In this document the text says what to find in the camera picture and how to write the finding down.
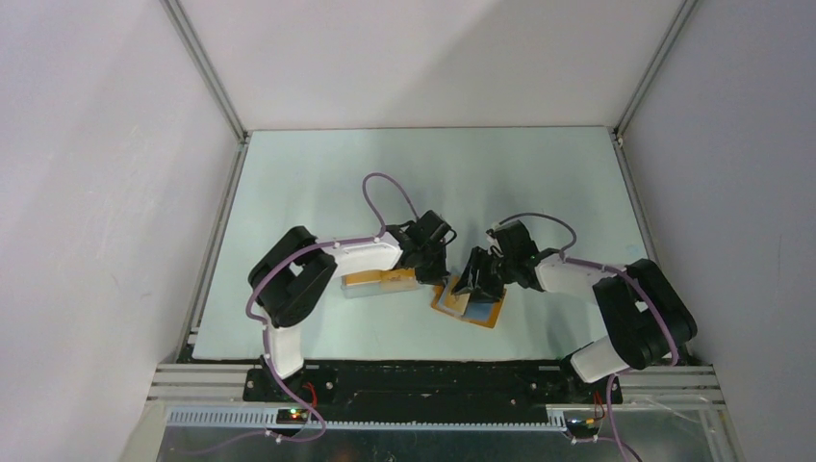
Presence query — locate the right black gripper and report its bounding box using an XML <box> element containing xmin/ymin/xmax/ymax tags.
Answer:
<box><xmin>450</xmin><ymin>245</ymin><xmax>516</xmax><ymax>303</ymax></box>

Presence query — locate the orange card holder wallet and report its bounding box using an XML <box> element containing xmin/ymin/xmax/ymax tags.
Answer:
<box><xmin>430</xmin><ymin>276</ymin><xmax>503</xmax><ymax>329</ymax></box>

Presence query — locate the gold credit card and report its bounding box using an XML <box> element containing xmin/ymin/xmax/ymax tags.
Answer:
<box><xmin>437</xmin><ymin>288</ymin><xmax>471</xmax><ymax>318</ymax></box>
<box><xmin>342</xmin><ymin>269</ymin><xmax>419</xmax><ymax>292</ymax></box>

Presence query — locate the clear plastic card box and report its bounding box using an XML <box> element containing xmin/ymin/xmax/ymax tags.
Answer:
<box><xmin>341</xmin><ymin>269</ymin><xmax>420</xmax><ymax>298</ymax></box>

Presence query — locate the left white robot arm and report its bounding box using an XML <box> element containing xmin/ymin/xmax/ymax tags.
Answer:
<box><xmin>245</xmin><ymin>211</ymin><xmax>458</xmax><ymax>401</ymax></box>

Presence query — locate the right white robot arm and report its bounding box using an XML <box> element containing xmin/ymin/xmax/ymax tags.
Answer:
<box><xmin>446</xmin><ymin>214</ymin><xmax>698</xmax><ymax>402</ymax></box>

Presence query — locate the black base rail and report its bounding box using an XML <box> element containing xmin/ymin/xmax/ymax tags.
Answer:
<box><xmin>242</xmin><ymin>360</ymin><xmax>608</xmax><ymax>423</ymax></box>

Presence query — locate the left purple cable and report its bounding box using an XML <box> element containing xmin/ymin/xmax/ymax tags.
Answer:
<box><xmin>244</xmin><ymin>172</ymin><xmax>422</xmax><ymax>445</ymax></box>

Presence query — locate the right aluminium frame post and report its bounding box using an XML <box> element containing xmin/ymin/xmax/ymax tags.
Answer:
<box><xmin>611</xmin><ymin>1</ymin><xmax>701</xmax><ymax>271</ymax></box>

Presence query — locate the aluminium frame post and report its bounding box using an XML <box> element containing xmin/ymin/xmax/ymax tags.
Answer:
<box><xmin>161</xmin><ymin>0</ymin><xmax>249</xmax><ymax>357</ymax></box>
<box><xmin>611</xmin><ymin>1</ymin><xmax>701</xmax><ymax>271</ymax></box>

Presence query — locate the grey slotted cable duct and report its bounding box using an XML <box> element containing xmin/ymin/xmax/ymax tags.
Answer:
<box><xmin>166</xmin><ymin>406</ymin><xmax>567</xmax><ymax>432</ymax></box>

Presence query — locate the left aluminium frame post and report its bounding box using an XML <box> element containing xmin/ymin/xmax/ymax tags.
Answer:
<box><xmin>161</xmin><ymin>0</ymin><xmax>249</xmax><ymax>357</ymax></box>

